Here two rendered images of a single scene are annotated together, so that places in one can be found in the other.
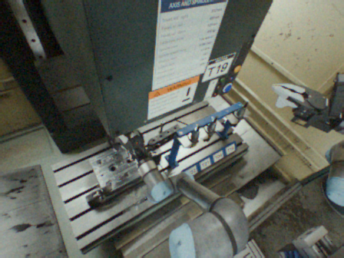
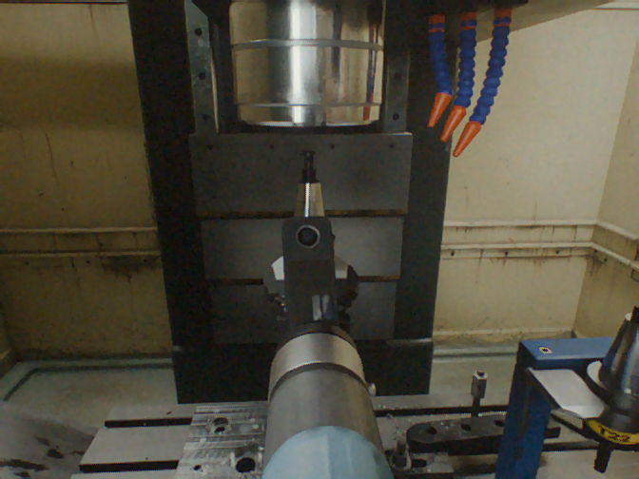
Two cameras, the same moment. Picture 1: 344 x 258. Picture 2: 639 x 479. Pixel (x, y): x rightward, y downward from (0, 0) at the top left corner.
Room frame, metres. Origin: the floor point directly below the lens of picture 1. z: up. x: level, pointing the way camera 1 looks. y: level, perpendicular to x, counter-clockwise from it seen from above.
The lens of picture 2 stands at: (0.13, -0.12, 1.49)
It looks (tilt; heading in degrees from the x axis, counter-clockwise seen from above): 19 degrees down; 38
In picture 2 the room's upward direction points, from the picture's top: straight up
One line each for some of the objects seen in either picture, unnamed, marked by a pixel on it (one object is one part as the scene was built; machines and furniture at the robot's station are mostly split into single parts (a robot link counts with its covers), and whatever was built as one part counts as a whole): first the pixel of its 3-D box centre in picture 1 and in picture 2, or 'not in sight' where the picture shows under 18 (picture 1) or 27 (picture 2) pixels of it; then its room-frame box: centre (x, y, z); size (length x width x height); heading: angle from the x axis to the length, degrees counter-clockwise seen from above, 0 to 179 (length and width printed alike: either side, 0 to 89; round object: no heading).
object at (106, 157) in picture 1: (121, 165); (279, 469); (0.47, 0.22, 0.97); 0.29 x 0.23 x 0.05; 132
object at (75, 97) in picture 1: (94, 89); (303, 245); (0.83, 0.48, 1.16); 0.48 x 0.05 x 0.51; 132
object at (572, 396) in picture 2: (185, 142); (568, 392); (0.56, -0.10, 1.21); 0.07 x 0.05 x 0.01; 42
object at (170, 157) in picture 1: (174, 150); (515, 471); (0.60, -0.07, 1.05); 0.10 x 0.05 x 0.30; 42
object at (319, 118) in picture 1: (318, 112); not in sight; (0.46, -0.42, 1.67); 0.12 x 0.08 x 0.09; 72
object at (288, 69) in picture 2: not in sight; (307, 63); (0.50, 0.19, 1.52); 0.16 x 0.16 x 0.12
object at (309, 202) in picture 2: not in sight; (309, 209); (0.50, 0.19, 1.36); 0.04 x 0.04 x 0.07
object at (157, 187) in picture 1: (157, 184); (324, 473); (0.29, 0.00, 1.27); 0.11 x 0.08 x 0.09; 42
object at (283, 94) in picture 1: (282, 99); not in sight; (0.47, -0.32, 1.67); 0.09 x 0.03 x 0.06; 72
